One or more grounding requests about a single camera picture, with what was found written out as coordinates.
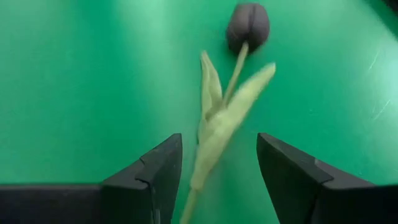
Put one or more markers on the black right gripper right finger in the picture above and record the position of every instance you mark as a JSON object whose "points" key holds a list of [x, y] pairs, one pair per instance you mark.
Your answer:
{"points": [[311, 193]]}

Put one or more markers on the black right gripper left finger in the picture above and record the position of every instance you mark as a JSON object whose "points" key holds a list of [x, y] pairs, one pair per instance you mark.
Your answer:
{"points": [[140, 193]]}

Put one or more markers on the black artificial tulip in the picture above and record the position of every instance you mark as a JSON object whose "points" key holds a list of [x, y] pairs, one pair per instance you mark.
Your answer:
{"points": [[248, 25]]}

